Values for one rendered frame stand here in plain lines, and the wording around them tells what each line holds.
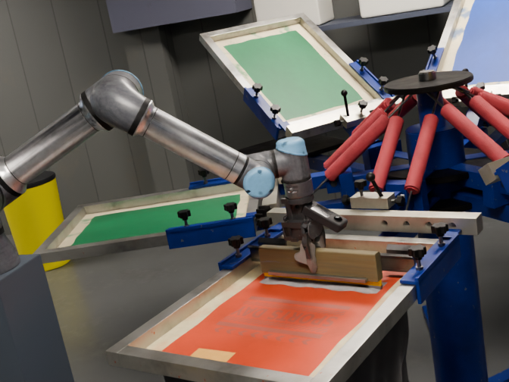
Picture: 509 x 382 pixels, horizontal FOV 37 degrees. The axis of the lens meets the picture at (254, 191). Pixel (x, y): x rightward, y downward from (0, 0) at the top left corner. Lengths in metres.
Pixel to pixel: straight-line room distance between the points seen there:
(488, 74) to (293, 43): 0.95
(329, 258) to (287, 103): 1.49
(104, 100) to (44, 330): 0.60
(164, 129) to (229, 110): 3.91
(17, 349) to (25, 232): 3.79
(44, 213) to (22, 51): 1.46
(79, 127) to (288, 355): 0.75
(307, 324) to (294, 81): 1.85
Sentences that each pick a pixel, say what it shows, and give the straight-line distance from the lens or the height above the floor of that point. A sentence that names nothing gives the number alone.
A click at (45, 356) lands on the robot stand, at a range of 2.00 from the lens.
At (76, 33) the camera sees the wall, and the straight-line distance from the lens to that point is 6.12.
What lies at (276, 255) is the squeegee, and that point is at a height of 1.03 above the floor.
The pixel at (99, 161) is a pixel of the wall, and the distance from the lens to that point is 6.26.
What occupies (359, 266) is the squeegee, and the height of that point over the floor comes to 1.02.
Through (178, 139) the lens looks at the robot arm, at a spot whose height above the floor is 1.44.
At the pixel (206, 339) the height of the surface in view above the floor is 0.95.
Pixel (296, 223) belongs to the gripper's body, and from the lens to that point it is 1.98.
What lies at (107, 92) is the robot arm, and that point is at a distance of 1.79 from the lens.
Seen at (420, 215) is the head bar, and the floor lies 1.04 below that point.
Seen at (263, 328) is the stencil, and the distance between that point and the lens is 1.86.
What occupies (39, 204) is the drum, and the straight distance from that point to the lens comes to 5.59.
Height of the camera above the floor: 1.76
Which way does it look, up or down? 15 degrees down
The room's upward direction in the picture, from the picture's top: 10 degrees counter-clockwise
